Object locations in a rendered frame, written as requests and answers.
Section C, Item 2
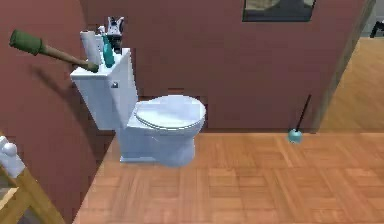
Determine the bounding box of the white paper roll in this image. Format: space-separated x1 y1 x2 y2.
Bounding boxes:
79 30 103 67

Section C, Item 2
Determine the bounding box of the green brown dumbbell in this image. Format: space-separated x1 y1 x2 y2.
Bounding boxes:
8 28 100 74

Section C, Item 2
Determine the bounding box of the white round-topped object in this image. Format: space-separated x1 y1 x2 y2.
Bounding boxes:
0 135 27 179

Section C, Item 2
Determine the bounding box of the teal plunger black handle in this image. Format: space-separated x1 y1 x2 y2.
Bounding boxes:
287 93 313 145

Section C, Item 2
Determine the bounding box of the white toilet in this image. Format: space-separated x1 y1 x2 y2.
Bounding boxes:
69 47 207 168

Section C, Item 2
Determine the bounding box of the black white spray bottle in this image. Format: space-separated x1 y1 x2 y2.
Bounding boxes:
106 16 125 54

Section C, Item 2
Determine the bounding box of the black chair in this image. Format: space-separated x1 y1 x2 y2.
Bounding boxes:
369 20 384 39

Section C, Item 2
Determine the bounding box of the teal bottle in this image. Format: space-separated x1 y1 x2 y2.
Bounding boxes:
101 34 116 69

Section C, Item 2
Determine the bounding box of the dark framed wall picture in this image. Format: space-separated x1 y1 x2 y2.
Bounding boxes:
242 0 316 23

